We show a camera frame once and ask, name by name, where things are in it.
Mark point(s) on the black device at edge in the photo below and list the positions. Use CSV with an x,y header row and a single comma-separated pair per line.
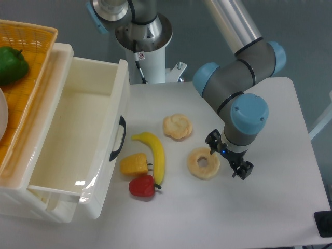
x,y
323,221

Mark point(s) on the white plate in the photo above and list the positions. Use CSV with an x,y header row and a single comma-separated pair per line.
x,y
3,114

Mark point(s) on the red bell pepper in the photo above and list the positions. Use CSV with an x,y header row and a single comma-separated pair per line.
x,y
143,186

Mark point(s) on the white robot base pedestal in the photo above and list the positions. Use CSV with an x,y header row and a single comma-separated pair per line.
x,y
145,47

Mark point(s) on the white plastic drawer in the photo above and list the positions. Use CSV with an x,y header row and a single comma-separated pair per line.
x,y
73,167

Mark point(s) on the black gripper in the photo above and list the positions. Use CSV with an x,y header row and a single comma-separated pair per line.
x,y
232,153

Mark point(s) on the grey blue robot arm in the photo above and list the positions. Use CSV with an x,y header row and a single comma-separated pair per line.
x,y
223,88

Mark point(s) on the twisted bread roll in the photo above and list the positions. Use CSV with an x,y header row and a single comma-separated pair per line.
x,y
177,126

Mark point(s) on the green bell pepper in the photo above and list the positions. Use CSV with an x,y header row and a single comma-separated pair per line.
x,y
13,65

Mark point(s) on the yellow banana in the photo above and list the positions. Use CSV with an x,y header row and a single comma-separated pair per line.
x,y
153,142

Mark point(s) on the white mounting bracket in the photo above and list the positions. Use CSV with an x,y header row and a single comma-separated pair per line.
x,y
174,74

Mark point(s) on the black drawer handle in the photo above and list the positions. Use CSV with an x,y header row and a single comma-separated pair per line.
x,y
119,140

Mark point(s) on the white drawer cabinet frame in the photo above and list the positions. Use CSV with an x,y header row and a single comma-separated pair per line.
x,y
16,199

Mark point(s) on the orange woven basket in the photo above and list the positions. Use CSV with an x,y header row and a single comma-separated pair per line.
x,y
35,42

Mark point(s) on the yellow bell pepper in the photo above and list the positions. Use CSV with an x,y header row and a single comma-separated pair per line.
x,y
134,165

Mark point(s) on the ring donut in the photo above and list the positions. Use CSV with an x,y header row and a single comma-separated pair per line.
x,y
202,164

